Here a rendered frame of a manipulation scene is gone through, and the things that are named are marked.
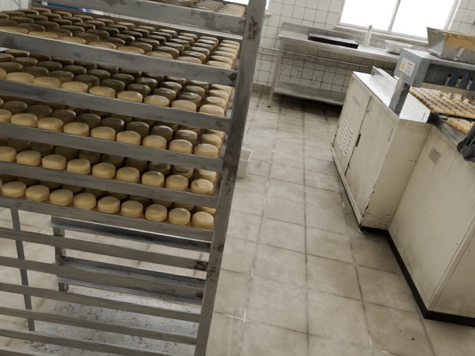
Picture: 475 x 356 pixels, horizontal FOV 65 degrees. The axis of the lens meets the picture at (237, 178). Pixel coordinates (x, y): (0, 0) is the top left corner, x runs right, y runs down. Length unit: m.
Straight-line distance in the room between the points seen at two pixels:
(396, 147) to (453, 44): 0.61
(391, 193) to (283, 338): 1.19
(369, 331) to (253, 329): 0.58
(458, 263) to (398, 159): 0.73
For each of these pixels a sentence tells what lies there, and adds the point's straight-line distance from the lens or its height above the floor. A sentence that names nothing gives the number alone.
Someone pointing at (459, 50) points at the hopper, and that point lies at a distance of 2.43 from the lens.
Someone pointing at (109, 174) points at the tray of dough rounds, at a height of 0.96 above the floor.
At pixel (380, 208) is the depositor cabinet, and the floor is 0.24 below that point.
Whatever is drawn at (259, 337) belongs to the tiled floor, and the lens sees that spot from 1.83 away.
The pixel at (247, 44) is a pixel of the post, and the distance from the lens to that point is 0.66.
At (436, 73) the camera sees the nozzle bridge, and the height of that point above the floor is 1.10.
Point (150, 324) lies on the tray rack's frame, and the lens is 1.62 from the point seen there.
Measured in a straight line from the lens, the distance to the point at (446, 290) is 2.14.
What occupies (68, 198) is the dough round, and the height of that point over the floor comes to 0.88.
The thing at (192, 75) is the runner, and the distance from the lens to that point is 0.72.
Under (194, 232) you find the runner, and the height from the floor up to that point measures 0.87.
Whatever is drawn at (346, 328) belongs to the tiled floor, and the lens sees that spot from 2.02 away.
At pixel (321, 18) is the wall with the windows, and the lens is 5.48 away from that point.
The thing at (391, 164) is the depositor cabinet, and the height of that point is 0.55.
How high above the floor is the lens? 1.39
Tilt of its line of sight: 28 degrees down
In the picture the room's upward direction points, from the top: 10 degrees clockwise
